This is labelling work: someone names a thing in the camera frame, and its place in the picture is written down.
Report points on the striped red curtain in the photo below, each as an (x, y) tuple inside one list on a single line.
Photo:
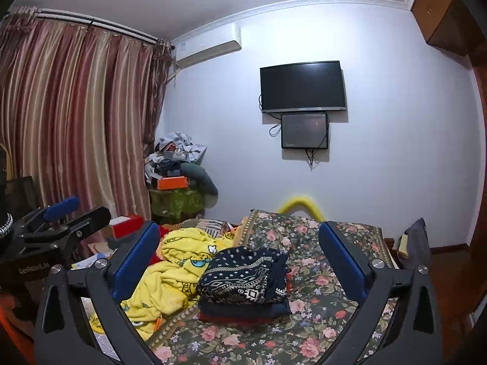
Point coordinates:
[(76, 121)]

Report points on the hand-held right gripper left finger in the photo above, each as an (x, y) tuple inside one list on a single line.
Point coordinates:
[(137, 260)]

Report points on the orange box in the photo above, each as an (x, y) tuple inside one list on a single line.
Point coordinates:
[(173, 183)]

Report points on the green patterned box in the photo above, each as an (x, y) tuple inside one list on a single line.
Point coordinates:
[(175, 203)]

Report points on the small black monitor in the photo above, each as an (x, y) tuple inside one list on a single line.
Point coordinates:
[(304, 130)]

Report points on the white air conditioner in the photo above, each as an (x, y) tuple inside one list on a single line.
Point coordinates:
[(209, 45)]

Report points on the floral bedspread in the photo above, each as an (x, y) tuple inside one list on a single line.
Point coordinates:
[(304, 243)]

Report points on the grey bag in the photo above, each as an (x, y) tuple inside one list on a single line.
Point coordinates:
[(416, 243)]

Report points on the red and white box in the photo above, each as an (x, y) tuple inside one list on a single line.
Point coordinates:
[(129, 228)]

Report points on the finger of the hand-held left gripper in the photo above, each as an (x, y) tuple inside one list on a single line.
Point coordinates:
[(61, 207), (91, 222)]

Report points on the dark grey pillow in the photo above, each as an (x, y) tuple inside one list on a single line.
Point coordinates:
[(203, 178)]

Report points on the black wall television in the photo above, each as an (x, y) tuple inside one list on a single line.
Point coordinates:
[(302, 85)]

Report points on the yellow cartoon blanket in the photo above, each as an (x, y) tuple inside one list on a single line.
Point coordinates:
[(182, 247)]

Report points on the yellow curved tube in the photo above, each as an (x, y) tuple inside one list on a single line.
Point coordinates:
[(300, 200)]

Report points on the navy patterned hooded garment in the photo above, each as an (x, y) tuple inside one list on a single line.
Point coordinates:
[(236, 277)]

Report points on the striped cloth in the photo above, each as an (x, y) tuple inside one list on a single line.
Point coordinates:
[(213, 226)]

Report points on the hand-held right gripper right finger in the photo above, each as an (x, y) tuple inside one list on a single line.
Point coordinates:
[(340, 260)]

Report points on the pile of crumpled clothes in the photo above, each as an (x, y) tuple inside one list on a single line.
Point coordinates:
[(175, 148)]

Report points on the curtain rail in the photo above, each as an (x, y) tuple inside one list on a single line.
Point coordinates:
[(91, 22)]

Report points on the red cloth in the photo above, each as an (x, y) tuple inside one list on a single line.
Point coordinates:
[(164, 235)]

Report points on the wooden overhead cabinet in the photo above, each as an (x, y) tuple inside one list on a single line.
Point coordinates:
[(437, 3)]

